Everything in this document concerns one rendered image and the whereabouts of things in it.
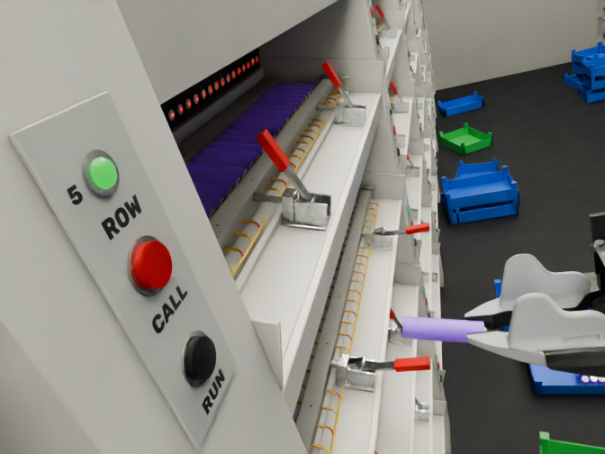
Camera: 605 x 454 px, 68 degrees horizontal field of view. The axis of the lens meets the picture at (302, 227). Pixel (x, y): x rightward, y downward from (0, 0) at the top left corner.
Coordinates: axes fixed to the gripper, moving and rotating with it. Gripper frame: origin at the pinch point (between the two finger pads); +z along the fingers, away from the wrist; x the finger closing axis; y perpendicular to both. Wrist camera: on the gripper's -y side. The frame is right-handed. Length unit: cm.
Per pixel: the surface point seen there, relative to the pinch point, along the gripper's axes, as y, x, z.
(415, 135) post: -23, -117, 14
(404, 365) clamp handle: -7.0, -4.0, 8.5
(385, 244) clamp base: -8.5, -30.1, 12.9
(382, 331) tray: -9.7, -12.3, 12.3
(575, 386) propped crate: -84, -65, -15
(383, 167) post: -2.8, -47.0, 13.2
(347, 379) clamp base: -7.9, -3.4, 14.7
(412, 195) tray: -29, -87, 15
